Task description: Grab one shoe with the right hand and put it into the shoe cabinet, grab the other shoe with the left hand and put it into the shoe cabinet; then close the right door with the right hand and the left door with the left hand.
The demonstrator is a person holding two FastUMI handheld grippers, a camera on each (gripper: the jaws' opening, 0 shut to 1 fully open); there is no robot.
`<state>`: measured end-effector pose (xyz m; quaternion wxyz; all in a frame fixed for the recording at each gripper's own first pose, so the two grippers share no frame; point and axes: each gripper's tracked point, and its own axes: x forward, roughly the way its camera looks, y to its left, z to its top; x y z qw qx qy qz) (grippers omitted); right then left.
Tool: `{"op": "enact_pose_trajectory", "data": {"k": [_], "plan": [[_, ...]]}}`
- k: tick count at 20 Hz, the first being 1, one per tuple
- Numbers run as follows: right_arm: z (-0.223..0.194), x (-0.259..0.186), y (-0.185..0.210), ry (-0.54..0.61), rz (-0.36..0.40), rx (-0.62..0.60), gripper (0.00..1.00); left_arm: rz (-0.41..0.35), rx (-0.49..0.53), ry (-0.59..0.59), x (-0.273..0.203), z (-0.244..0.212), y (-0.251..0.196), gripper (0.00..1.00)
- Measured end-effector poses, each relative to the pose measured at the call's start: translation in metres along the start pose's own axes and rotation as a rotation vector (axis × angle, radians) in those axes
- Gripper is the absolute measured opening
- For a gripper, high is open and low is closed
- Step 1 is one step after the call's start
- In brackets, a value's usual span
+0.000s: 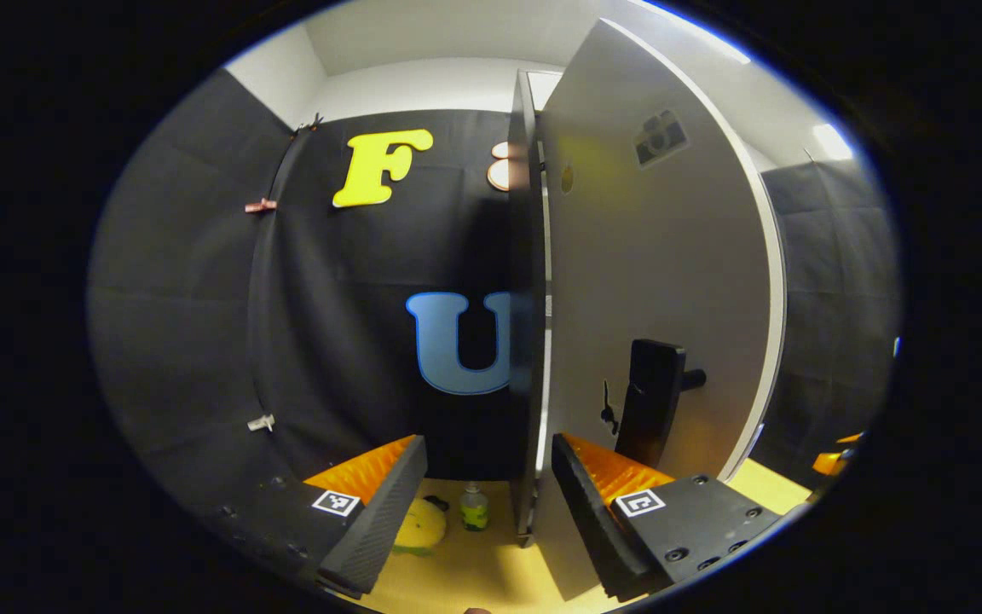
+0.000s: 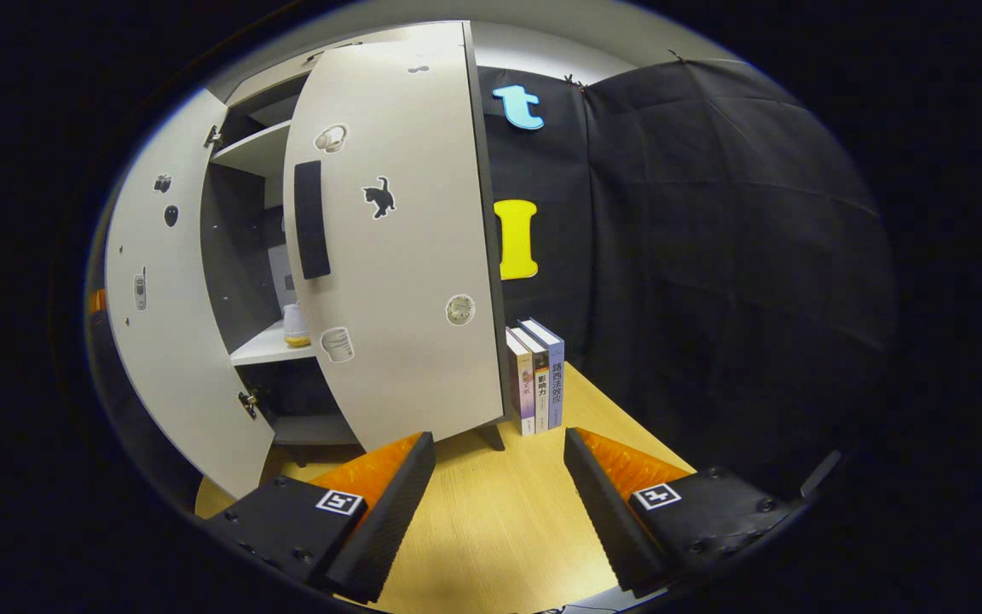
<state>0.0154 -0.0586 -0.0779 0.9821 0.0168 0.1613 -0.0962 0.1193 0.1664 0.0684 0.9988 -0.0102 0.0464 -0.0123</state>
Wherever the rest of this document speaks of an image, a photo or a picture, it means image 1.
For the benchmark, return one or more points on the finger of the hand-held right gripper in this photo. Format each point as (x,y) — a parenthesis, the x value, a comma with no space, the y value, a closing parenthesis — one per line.
(832,463)
(851,438)

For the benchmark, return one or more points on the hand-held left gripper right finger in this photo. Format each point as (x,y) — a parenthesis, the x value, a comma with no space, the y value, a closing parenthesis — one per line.
(593,529)

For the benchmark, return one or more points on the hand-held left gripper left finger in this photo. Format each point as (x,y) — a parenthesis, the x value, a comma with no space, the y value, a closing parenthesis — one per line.
(380,529)

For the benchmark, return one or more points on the white grey shoe cabinet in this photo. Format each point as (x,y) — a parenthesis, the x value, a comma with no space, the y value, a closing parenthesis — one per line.
(525,298)

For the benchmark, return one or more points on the white cabinet door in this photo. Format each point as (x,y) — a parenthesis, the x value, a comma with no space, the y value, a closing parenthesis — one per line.
(661,256)

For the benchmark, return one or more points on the yellow plush toy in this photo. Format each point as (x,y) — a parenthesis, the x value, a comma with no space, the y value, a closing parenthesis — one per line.
(418,527)

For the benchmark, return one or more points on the green bottle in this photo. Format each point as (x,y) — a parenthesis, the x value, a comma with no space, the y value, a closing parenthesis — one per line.
(474,509)

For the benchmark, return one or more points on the white clip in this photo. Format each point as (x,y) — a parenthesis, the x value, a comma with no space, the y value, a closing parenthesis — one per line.
(261,422)

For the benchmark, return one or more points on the black backdrop cloth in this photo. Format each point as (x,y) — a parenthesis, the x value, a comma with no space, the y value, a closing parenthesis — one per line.
(201,298)
(832,273)

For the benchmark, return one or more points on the pink clip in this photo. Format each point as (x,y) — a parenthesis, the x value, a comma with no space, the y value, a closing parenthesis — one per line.
(260,205)

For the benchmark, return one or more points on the black clip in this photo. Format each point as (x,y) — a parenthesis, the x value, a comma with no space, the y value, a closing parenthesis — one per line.
(310,125)

